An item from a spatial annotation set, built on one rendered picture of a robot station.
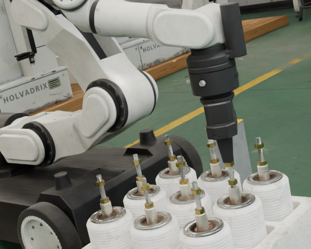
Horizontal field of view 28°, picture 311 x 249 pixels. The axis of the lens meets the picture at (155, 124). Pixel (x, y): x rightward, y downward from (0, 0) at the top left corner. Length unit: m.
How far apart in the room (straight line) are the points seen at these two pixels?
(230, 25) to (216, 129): 0.19
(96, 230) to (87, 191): 0.39
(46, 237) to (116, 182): 0.24
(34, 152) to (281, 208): 0.82
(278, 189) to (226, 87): 0.27
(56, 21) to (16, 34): 1.95
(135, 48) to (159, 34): 2.93
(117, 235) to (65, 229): 0.33
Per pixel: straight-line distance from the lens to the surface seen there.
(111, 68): 1.60
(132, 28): 1.16
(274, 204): 1.29
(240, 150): 1.53
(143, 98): 1.61
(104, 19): 1.17
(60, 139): 1.80
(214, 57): 1.10
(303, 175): 2.00
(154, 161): 1.80
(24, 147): 1.87
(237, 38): 1.11
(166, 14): 1.10
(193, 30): 1.08
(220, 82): 1.11
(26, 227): 1.67
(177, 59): 4.24
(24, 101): 3.43
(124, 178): 1.71
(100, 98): 1.56
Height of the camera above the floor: 0.72
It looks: 14 degrees down
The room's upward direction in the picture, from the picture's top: 12 degrees counter-clockwise
